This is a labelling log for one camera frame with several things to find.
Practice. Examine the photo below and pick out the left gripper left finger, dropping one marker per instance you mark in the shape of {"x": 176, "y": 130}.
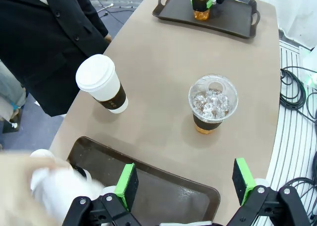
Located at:
{"x": 128, "y": 184}

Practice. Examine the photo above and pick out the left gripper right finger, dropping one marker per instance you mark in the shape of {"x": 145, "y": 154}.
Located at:
{"x": 241, "y": 184}

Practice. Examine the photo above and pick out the white lidded paper coffee cup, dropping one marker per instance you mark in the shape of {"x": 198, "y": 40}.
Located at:
{"x": 99, "y": 82}
{"x": 42, "y": 154}
{"x": 62, "y": 186}

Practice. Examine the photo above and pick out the person left forearm black sleeve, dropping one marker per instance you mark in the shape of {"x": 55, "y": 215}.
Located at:
{"x": 95, "y": 15}

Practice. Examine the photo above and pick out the dark brown plastic serving tray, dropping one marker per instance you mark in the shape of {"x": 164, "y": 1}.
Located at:
{"x": 230, "y": 17}
{"x": 161, "y": 186}

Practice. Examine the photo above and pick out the person left hand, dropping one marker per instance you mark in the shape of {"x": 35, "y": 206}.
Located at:
{"x": 108, "y": 38}

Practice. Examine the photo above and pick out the crumpled white plastic sheet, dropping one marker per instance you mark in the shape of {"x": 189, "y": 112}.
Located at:
{"x": 309, "y": 62}

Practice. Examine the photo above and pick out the person in black coat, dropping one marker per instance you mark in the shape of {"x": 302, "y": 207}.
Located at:
{"x": 37, "y": 37}

